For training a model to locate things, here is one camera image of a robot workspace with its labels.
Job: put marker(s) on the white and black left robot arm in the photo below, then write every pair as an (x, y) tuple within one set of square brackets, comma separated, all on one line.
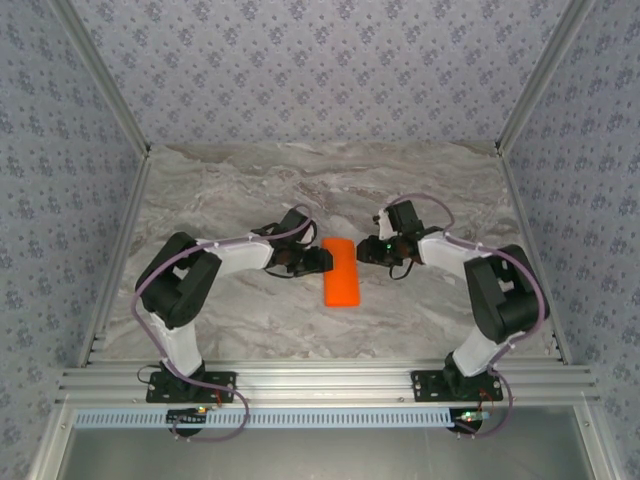
[(240, 257)]

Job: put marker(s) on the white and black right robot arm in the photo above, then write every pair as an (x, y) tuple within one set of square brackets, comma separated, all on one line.
[(450, 260)]

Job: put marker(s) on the aluminium front beam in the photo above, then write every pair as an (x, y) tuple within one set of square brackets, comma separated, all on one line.
[(320, 385)]

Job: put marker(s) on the grey metal panel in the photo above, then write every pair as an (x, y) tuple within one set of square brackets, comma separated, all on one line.
[(320, 455)]

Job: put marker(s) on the aluminium side rail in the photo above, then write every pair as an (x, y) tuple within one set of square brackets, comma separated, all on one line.
[(532, 260), (117, 260)]

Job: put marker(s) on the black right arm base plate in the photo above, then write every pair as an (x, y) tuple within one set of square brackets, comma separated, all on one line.
[(430, 390)]

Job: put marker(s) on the black bracket with circuit board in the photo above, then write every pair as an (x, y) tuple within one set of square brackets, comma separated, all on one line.
[(187, 419), (467, 419)]

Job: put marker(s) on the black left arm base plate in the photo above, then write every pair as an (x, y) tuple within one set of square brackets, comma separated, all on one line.
[(165, 392)]

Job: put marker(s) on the aluminium frame post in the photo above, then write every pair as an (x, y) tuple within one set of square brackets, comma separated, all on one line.
[(100, 75), (545, 75)]

